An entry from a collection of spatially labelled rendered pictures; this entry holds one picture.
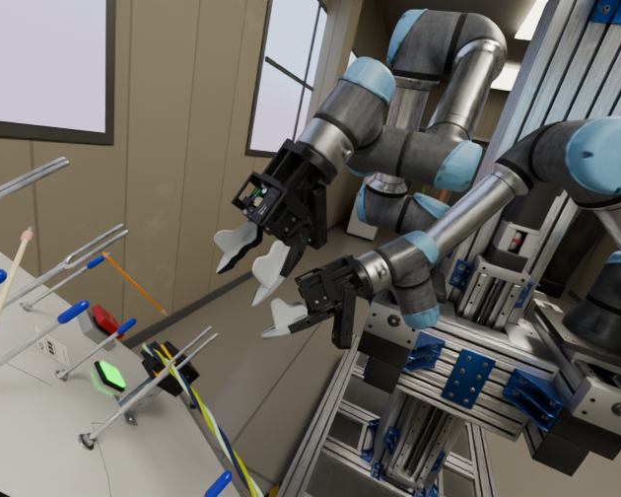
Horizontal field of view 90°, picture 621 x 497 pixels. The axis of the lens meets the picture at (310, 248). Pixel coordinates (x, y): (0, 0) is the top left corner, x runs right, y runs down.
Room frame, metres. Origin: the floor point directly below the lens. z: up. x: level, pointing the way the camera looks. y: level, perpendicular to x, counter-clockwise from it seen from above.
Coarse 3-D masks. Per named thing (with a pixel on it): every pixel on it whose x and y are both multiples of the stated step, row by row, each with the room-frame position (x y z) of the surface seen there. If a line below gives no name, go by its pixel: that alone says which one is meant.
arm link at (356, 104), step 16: (352, 64) 0.47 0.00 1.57; (368, 64) 0.46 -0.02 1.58; (352, 80) 0.45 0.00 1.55; (368, 80) 0.45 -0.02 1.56; (384, 80) 0.46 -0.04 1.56; (336, 96) 0.45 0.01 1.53; (352, 96) 0.44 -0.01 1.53; (368, 96) 0.45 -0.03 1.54; (384, 96) 0.46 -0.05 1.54; (320, 112) 0.44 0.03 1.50; (336, 112) 0.43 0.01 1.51; (352, 112) 0.43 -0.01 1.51; (368, 112) 0.45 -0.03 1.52; (352, 128) 0.43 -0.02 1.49; (368, 128) 0.46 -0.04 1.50; (352, 144) 0.46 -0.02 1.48
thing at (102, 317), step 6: (96, 306) 0.43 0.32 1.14; (96, 312) 0.42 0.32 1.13; (102, 312) 0.42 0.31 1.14; (96, 318) 0.40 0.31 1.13; (102, 318) 0.40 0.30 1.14; (108, 318) 0.42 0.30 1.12; (114, 318) 0.45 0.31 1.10; (96, 324) 0.40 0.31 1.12; (102, 324) 0.40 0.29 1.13; (108, 324) 0.40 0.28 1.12; (114, 324) 0.42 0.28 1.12; (102, 330) 0.40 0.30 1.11; (108, 330) 0.40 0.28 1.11; (114, 330) 0.41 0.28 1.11; (120, 336) 0.42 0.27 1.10
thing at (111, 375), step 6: (96, 366) 0.32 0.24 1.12; (102, 366) 0.32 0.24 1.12; (108, 366) 0.33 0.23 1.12; (102, 372) 0.31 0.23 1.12; (108, 372) 0.32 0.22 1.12; (114, 372) 0.33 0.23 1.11; (102, 378) 0.31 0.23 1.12; (108, 378) 0.31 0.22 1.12; (114, 378) 0.32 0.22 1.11; (120, 378) 0.33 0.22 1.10; (108, 384) 0.31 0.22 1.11; (114, 384) 0.31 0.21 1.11; (120, 384) 0.32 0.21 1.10; (120, 390) 0.32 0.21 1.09
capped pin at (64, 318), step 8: (80, 304) 0.19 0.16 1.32; (88, 304) 0.20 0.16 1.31; (64, 312) 0.19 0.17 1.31; (72, 312) 0.19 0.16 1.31; (80, 312) 0.19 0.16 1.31; (56, 320) 0.18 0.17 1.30; (64, 320) 0.18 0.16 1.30; (48, 328) 0.18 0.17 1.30; (32, 336) 0.17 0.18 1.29; (40, 336) 0.18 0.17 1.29; (24, 344) 0.17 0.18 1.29; (32, 344) 0.17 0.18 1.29; (8, 352) 0.16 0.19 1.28; (16, 352) 0.17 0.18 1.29; (0, 360) 0.16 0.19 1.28; (8, 360) 0.16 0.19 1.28
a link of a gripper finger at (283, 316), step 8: (280, 304) 0.47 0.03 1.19; (272, 312) 0.47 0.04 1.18; (280, 312) 0.47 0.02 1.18; (288, 312) 0.47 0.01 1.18; (296, 312) 0.48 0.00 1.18; (304, 312) 0.48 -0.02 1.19; (280, 320) 0.46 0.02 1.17; (288, 320) 0.47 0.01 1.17; (296, 320) 0.47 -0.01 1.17; (280, 328) 0.46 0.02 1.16; (288, 328) 0.45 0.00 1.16; (264, 336) 0.46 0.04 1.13; (272, 336) 0.46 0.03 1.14; (280, 336) 0.46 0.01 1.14
